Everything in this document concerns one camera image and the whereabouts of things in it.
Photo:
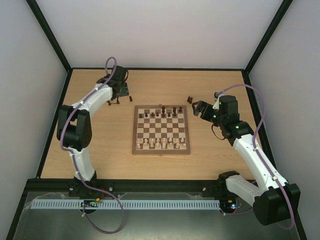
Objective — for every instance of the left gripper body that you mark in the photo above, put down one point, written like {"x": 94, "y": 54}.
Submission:
{"x": 124, "y": 92}

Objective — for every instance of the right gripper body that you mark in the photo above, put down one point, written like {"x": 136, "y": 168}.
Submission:
{"x": 205, "y": 112}

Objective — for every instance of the wooden chess board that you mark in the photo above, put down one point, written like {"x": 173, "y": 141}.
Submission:
{"x": 159, "y": 127}

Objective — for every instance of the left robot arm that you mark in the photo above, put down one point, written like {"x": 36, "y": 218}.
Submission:
{"x": 74, "y": 130}

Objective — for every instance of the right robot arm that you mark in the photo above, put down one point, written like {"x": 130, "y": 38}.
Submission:
{"x": 272, "y": 198}

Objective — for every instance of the white slotted cable duct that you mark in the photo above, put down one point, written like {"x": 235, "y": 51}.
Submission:
{"x": 77, "y": 204}

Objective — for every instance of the black aluminium frame rail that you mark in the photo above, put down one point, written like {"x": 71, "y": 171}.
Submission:
{"x": 160, "y": 186}

